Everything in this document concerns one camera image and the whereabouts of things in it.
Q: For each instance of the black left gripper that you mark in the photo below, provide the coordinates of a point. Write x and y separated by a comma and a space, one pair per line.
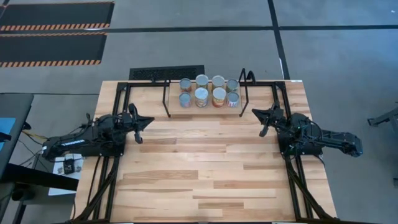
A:
136, 133

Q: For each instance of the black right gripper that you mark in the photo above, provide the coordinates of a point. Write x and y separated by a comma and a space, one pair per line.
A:
270, 124

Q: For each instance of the short red can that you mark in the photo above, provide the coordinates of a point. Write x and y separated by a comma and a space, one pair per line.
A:
233, 99

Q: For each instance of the short green polka-dot can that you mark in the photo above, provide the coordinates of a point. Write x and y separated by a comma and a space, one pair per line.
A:
232, 85

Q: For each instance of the short teal pink striped can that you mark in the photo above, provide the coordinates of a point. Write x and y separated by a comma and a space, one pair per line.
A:
185, 99

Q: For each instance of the tall red Corn can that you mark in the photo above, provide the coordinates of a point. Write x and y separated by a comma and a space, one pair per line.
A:
219, 95

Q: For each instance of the tall orange corn can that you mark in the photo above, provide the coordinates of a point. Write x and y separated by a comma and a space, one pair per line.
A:
218, 81

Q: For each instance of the short can with oranges print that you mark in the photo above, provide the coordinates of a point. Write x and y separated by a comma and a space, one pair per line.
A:
185, 84

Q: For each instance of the tall multicoloured can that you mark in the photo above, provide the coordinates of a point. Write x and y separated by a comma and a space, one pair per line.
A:
201, 95

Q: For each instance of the tall grey yellow can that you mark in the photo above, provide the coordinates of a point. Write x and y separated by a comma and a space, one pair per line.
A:
201, 81

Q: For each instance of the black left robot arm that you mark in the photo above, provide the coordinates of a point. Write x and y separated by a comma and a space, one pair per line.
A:
81, 140

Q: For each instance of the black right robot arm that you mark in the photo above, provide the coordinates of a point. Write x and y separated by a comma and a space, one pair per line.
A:
323, 140

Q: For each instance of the wooden shelf with black frames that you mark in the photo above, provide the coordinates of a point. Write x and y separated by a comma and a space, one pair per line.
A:
205, 110

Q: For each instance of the black keyboard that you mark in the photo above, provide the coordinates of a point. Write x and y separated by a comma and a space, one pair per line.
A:
166, 72

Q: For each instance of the small black device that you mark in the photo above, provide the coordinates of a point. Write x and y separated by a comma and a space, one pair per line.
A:
69, 166

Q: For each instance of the white paper sheet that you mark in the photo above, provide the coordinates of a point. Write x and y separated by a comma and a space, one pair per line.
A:
59, 161

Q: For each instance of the black mat with hazard stripes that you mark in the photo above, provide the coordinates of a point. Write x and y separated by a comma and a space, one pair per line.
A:
49, 48
56, 14

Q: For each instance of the black equipment stand base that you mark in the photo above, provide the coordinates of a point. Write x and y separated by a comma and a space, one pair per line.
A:
384, 118

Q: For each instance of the dark grey desk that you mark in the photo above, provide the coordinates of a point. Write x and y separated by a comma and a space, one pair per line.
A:
18, 105

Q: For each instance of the blue screen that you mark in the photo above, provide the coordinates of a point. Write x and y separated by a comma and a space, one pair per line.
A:
7, 127

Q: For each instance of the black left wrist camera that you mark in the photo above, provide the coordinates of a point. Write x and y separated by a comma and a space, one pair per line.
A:
126, 119

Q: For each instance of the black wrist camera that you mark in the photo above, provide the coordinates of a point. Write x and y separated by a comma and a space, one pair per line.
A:
126, 119
280, 119

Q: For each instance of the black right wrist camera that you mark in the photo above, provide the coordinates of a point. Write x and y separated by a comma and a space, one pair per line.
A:
280, 119

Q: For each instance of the black metal table frame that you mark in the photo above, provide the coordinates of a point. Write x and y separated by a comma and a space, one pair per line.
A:
143, 84

